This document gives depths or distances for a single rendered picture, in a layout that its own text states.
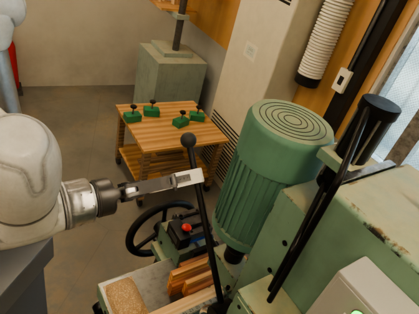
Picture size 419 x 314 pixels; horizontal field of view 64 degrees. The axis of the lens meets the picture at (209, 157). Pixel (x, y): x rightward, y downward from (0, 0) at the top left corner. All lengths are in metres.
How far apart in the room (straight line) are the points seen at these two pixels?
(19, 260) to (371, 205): 1.13
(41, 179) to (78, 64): 3.36
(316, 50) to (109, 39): 2.31
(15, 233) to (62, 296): 1.48
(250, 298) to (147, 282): 0.50
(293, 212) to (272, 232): 0.08
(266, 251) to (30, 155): 0.46
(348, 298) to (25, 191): 0.42
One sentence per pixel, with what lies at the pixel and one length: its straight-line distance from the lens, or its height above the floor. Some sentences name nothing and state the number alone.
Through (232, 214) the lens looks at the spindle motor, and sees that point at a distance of 0.73.
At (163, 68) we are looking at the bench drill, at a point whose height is 0.66.
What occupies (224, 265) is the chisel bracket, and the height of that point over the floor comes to 1.07.
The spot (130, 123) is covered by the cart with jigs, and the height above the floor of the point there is 0.53.
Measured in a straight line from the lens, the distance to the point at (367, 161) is 0.61.
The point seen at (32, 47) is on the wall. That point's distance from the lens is 3.70.
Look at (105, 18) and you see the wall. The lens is 3.71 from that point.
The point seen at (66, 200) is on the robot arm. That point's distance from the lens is 0.64.
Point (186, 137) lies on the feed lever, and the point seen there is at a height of 1.40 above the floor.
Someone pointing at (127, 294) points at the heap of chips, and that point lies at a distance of 1.00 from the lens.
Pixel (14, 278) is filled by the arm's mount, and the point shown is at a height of 0.71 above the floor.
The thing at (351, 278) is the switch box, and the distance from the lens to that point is 0.46.
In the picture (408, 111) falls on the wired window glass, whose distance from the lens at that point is 2.07.
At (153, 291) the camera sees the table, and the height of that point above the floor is 0.90.
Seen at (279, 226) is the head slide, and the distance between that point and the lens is 0.65.
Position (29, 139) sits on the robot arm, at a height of 1.51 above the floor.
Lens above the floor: 1.79
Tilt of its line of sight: 35 degrees down
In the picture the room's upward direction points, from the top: 16 degrees clockwise
